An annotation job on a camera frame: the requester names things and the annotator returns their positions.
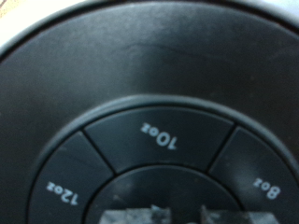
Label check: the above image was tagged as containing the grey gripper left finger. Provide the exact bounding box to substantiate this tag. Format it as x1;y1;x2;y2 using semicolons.
100;203;173;224

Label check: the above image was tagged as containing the black Keurig coffee machine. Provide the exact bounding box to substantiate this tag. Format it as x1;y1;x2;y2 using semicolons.
0;0;299;224

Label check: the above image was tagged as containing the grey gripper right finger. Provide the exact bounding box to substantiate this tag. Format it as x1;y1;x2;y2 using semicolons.
200;204;273;224

